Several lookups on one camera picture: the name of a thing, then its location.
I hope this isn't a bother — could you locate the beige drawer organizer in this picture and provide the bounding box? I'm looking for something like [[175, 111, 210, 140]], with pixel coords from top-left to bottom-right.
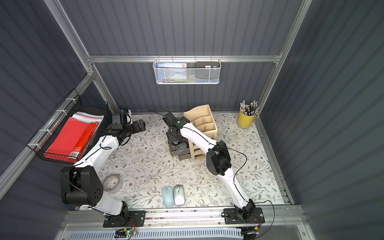
[[184, 105, 218, 161]]

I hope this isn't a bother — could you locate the light blue computer mouse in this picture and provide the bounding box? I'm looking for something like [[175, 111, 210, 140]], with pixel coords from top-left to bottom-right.
[[162, 186, 175, 209]]

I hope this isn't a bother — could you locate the white grey computer mouse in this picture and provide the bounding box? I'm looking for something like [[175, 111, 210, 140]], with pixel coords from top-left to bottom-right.
[[174, 185, 186, 207]]

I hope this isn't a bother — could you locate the black computer mouse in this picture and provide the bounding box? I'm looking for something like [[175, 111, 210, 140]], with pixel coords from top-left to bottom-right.
[[173, 142, 189, 152]]

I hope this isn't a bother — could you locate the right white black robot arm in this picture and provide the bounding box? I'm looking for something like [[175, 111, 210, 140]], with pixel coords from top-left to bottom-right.
[[163, 112, 256, 223]]

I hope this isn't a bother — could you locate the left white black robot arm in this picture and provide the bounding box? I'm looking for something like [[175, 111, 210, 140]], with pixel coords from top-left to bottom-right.
[[60, 120, 146, 216]]

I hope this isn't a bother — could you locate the blue white box in basket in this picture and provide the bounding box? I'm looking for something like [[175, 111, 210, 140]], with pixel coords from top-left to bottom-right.
[[154, 63, 188, 82]]

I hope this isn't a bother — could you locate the red folder stack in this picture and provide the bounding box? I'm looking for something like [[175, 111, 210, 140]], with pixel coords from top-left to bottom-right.
[[44, 117, 99, 163]]

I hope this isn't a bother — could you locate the yellow pencil cup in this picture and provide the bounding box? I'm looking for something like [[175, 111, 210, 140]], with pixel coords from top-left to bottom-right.
[[238, 111, 256, 129]]

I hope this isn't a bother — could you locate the black device in basket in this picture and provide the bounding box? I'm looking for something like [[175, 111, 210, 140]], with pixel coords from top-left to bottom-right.
[[196, 62, 221, 69]]

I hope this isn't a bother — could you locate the small green circuit board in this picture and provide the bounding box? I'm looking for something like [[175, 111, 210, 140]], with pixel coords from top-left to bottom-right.
[[114, 229, 137, 239]]

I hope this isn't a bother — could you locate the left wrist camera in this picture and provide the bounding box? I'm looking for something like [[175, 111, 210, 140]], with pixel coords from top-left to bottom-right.
[[120, 109, 132, 124]]

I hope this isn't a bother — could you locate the white mesh wall basket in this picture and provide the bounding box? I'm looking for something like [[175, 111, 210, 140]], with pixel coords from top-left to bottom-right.
[[153, 58, 222, 85]]

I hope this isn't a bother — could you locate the black wire side basket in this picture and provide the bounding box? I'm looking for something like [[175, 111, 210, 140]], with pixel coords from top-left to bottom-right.
[[27, 91, 112, 164]]

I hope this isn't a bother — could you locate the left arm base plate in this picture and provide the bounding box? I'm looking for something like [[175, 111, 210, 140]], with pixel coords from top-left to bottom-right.
[[103, 211, 146, 228]]

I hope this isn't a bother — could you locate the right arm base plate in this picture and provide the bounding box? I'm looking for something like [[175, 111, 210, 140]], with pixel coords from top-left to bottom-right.
[[221, 208, 265, 225]]

